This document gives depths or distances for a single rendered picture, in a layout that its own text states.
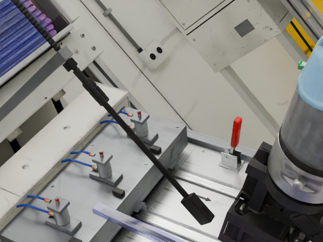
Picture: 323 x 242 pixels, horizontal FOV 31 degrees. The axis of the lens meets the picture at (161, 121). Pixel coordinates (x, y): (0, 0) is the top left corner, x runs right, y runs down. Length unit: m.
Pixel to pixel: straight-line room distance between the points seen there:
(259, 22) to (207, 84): 1.63
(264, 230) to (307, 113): 0.16
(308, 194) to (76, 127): 0.58
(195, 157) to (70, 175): 0.23
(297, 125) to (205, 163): 0.56
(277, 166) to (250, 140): 2.97
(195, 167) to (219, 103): 2.42
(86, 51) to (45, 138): 0.21
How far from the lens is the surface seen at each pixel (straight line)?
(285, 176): 0.52
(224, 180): 1.00
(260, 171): 0.56
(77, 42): 1.12
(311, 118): 0.47
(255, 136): 3.54
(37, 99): 1.03
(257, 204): 0.59
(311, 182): 0.52
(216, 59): 1.98
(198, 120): 3.27
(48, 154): 0.98
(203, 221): 0.78
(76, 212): 0.90
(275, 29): 1.82
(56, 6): 1.10
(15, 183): 0.95
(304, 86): 0.47
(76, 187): 0.94
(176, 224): 0.94
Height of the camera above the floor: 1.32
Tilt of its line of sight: 9 degrees down
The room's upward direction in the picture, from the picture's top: 41 degrees counter-clockwise
